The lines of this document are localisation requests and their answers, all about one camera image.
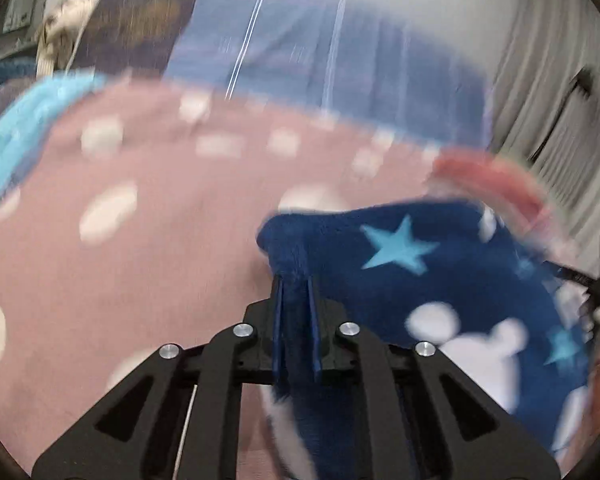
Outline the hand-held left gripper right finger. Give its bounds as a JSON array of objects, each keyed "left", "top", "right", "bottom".
[{"left": 306, "top": 277, "right": 561, "bottom": 480}]

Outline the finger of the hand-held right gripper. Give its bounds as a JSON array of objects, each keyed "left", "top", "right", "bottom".
[{"left": 545, "top": 260, "right": 600, "bottom": 287}]

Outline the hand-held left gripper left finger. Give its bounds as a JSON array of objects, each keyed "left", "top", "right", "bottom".
[{"left": 31, "top": 275, "right": 287, "bottom": 480}]

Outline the navy star-print fleece garment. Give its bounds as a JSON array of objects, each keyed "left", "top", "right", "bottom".
[{"left": 256, "top": 200, "right": 600, "bottom": 480}]

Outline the coral red cloth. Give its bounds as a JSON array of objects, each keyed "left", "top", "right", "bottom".
[{"left": 427, "top": 152, "right": 556, "bottom": 237}]

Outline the pink polka dot bed sheet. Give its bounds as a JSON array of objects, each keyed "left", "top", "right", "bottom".
[{"left": 0, "top": 79, "right": 581, "bottom": 480}]

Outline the black metal stand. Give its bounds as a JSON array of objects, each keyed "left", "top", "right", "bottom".
[{"left": 529, "top": 66, "right": 597, "bottom": 162}]

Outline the grey curtain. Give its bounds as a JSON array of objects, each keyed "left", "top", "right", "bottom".
[{"left": 485, "top": 0, "right": 600, "bottom": 266}]

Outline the blue plaid pillow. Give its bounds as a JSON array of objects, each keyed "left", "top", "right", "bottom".
[{"left": 162, "top": 0, "right": 496, "bottom": 152}]

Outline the light blue blanket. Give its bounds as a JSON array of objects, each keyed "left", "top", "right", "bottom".
[{"left": 0, "top": 72, "right": 108, "bottom": 221}]

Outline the dark tree-print pillow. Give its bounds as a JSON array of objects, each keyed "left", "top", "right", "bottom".
[{"left": 67, "top": 0, "right": 203, "bottom": 81}]

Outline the beige knitted cloth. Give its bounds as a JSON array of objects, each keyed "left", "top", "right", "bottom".
[{"left": 37, "top": 0, "right": 103, "bottom": 73}]

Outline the dark teal fuzzy blanket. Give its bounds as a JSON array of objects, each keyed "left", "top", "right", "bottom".
[{"left": 0, "top": 57, "right": 42, "bottom": 133}]

